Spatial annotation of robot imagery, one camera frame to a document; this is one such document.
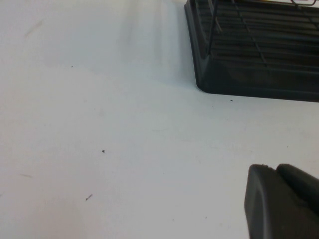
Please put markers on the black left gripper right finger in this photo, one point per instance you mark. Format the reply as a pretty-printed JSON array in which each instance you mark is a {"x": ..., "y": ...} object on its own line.
[{"x": 301, "y": 186}]

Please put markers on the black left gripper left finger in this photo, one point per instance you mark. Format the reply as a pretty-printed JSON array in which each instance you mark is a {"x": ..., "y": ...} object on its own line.
[{"x": 269, "y": 214}]

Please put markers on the black plastic drip tray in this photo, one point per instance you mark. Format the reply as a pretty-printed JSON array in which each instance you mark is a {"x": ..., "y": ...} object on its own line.
[{"x": 249, "y": 79}]

